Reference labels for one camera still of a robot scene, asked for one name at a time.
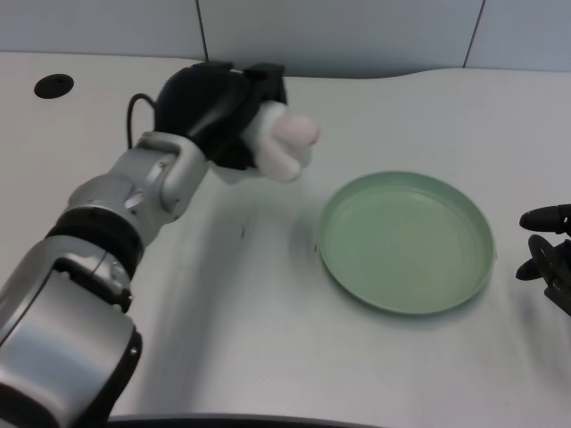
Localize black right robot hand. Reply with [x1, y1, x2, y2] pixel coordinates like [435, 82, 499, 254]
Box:
[515, 203, 571, 317]

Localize black round table grommet hole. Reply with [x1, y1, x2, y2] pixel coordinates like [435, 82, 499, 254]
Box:
[34, 73, 75, 100]

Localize green round plate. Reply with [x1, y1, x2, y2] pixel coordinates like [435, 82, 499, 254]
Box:
[315, 171, 497, 317]

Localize white plush rabbit doll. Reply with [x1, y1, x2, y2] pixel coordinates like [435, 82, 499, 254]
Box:
[218, 101, 322, 184]

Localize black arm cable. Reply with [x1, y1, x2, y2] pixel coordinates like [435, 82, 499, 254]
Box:
[127, 92, 157, 148]

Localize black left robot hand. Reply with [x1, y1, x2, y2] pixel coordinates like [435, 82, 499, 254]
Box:
[153, 62, 289, 173]

